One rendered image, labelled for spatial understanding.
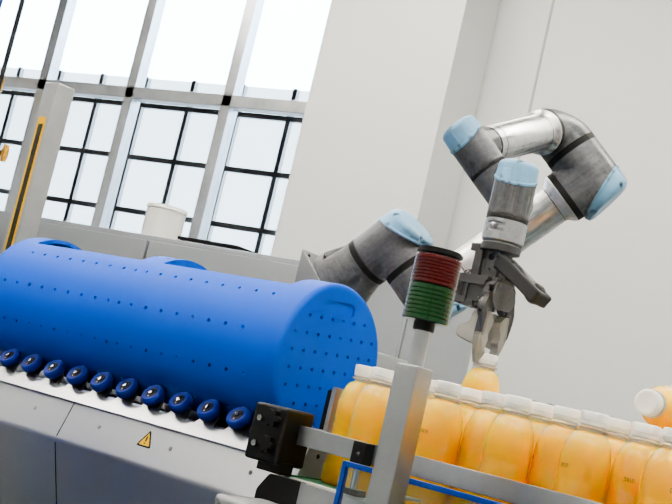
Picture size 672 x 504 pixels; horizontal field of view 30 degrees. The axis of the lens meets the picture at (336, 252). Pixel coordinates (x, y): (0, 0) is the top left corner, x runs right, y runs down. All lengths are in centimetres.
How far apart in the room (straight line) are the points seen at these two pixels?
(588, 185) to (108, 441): 110
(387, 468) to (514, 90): 381
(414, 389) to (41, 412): 109
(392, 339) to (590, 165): 139
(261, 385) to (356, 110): 325
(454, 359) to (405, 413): 256
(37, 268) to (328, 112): 288
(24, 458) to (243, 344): 61
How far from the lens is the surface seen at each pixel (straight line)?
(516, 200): 222
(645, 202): 503
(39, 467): 257
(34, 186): 351
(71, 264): 261
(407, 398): 166
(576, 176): 265
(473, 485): 180
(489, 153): 234
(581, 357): 498
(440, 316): 167
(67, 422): 251
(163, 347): 233
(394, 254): 268
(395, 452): 166
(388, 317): 389
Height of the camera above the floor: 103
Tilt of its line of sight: 7 degrees up
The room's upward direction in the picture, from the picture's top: 13 degrees clockwise
